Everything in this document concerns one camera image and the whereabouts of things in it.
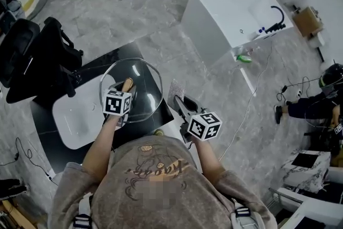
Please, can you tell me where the white floor cable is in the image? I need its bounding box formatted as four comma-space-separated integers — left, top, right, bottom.
218, 42, 274, 161

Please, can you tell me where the black metal frame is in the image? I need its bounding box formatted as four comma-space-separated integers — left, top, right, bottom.
304, 125, 343, 156

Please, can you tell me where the white sink basin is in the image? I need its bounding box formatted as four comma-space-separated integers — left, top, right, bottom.
52, 76, 118, 150

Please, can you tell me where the right backpack strap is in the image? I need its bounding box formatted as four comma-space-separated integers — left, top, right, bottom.
230, 198, 262, 229

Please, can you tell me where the white round container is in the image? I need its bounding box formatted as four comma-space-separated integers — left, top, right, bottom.
308, 33, 325, 48

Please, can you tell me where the grey printed shirt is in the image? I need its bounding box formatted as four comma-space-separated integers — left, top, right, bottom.
49, 135, 277, 229

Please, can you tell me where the left backpack strap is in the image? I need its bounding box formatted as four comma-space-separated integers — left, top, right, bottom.
72, 193, 93, 228

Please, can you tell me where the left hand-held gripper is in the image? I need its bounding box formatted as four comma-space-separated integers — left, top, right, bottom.
102, 82, 138, 127

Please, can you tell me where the wooden frame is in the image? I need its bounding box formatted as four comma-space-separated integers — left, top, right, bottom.
0, 200, 35, 229

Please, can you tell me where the dark vanity cabinet black top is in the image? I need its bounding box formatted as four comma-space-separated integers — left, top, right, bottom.
29, 42, 175, 174

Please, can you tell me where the white panel stand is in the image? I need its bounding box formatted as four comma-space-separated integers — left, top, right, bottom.
269, 187, 343, 229

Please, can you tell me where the black office chair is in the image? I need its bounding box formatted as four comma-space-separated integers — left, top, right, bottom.
0, 16, 84, 104

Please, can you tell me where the green bottle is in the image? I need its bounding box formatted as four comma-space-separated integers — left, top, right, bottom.
235, 54, 253, 63

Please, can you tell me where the white bathtub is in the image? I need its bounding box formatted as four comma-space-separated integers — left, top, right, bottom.
181, 0, 294, 67

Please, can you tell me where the looped black floor cable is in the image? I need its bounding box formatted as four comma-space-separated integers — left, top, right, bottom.
0, 137, 58, 186

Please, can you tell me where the glass pot lid wooden knob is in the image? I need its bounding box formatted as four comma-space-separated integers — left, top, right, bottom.
98, 57, 164, 124

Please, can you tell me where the black helmet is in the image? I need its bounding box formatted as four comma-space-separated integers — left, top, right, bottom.
318, 63, 343, 96

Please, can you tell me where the person's left forearm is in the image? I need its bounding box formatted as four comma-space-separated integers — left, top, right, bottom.
81, 114, 121, 180

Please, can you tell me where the black bathtub faucet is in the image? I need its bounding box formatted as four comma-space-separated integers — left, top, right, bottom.
264, 5, 287, 34

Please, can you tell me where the white marble pattern cabinet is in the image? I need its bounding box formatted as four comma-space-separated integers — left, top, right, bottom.
281, 150, 332, 194

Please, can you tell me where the cardboard box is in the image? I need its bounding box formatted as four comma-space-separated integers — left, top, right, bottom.
292, 6, 324, 37

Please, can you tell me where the black sink faucet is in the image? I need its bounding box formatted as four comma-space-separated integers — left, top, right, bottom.
64, 69, 83, 97

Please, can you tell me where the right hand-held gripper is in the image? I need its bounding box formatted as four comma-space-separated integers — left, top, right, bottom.
173, 94, 223, 144

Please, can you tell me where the backpack strap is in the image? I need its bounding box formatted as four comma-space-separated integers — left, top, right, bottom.
72, 193, 93, 228
230, 198, 262, 229

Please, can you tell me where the person's right forearm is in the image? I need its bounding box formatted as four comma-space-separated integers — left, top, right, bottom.
192, 138, 227, 179

